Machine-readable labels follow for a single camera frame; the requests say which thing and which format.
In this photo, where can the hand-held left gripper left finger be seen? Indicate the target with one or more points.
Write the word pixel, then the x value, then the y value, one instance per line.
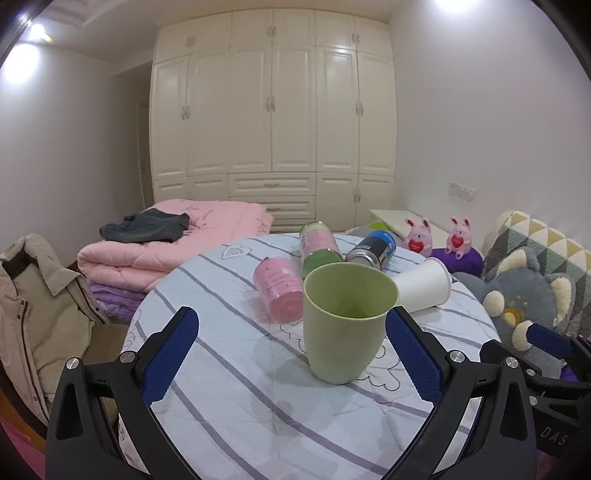
pixel 168 355

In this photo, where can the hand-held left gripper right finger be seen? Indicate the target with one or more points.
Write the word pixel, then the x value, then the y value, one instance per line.
pixel 415 355

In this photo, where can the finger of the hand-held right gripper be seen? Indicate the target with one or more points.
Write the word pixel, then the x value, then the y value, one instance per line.
pixel 549 338
pixel 491 353

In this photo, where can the green plastic cup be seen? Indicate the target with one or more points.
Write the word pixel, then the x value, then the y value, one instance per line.
pixel 344 332

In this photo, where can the white paper cup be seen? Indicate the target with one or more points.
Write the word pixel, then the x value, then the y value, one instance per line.
pixel 422 286

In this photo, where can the pink plastic cup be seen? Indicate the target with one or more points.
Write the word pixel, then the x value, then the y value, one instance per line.
pixel 277 286

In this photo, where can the grey koala plush toy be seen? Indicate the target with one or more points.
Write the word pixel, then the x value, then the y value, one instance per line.
pixel 517 295

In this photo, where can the folded purple blanket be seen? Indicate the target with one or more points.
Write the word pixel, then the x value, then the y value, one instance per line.
pixel 117 302

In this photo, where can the striped white tablecloth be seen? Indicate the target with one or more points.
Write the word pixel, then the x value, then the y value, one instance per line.
pixel 240 392

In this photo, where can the purple cushion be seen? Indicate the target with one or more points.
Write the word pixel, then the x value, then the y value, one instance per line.
pixel 461 264

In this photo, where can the folded pink quilt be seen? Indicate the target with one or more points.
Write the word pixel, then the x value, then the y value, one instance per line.
pixel 138 261

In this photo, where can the blue and black can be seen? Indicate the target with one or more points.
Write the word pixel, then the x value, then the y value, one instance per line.
pixel 376 249

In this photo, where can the pink bunny plush toy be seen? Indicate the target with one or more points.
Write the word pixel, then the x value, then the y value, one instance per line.
pixel 458 237
pixel 419 237

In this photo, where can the dark grey garment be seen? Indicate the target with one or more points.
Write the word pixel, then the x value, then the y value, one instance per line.
pixel 143 226

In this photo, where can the beige jacket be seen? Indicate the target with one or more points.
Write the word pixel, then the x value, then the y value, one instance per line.
pixel 37 314

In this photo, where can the white bedside table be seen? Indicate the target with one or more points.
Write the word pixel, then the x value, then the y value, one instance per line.
pixel 392 219

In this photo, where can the green bottle with pink label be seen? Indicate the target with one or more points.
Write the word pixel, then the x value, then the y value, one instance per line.
pixel 317 242

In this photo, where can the pink cloth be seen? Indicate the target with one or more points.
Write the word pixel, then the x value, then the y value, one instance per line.
pixel 21 452

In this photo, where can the dark wooden door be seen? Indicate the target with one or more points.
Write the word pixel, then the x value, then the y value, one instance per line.
pixel 144 157

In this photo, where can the white wardrobe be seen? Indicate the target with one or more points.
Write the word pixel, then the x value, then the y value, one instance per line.
pixel 272 120

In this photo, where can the white wall switch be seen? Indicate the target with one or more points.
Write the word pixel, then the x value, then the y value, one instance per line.
pixel 461 190

